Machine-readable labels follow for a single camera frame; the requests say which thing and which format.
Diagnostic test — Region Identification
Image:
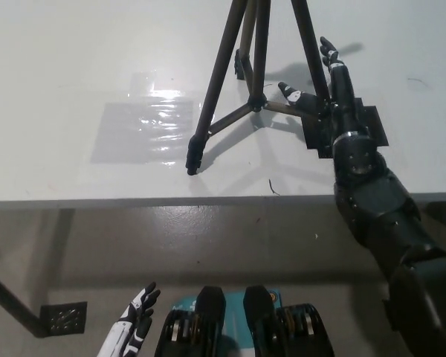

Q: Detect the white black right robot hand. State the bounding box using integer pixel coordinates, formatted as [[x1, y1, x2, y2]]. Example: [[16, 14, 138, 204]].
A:
[[277, 36, 371, 141]]

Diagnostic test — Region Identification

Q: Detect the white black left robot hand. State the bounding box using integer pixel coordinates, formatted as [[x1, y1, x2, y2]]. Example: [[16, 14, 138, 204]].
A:
[[95, 281, 162, 357]]

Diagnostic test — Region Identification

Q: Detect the bronze and black camera tripod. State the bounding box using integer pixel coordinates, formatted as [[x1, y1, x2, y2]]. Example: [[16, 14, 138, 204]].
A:
[[185, 0, 332, 176]]

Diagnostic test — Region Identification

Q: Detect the black teal robot torso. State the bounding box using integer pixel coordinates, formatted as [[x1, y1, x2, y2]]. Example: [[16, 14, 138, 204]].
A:
[[154, 285, 337, 357]]

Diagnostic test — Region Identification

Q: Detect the black diagonal table leg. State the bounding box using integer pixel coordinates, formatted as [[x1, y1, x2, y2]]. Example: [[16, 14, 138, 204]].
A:
[[0, 265, 50, 339]]

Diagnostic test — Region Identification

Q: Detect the black tape patch on table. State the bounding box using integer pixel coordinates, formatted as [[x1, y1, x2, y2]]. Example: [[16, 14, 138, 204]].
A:
[[303, 97, 390, 160]]

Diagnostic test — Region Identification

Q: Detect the black table foot plate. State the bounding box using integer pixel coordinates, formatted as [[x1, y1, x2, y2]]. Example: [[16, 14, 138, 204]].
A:
[[39, 301, 88, 332]]

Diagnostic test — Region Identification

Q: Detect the clear glossy tape patch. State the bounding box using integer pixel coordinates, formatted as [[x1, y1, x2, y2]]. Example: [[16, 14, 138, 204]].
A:
[[89, 70, 196, 167]]

